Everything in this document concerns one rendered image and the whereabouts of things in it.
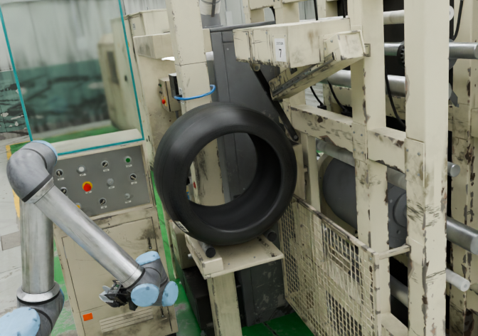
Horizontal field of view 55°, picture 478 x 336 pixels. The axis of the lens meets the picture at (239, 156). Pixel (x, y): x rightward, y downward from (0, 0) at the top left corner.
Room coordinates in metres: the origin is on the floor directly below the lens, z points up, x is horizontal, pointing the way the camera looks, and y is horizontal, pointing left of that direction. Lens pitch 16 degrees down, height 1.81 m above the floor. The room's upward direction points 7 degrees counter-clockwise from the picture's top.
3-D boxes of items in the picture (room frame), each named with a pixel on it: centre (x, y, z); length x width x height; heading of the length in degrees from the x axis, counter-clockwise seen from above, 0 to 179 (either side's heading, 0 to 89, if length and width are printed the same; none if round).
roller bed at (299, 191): (2.29, -0.22, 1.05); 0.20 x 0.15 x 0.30; 17
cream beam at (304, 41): (1.93, -0.24, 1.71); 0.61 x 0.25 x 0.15; 17
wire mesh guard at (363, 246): (1.84, -0.30, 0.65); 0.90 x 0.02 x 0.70; 17
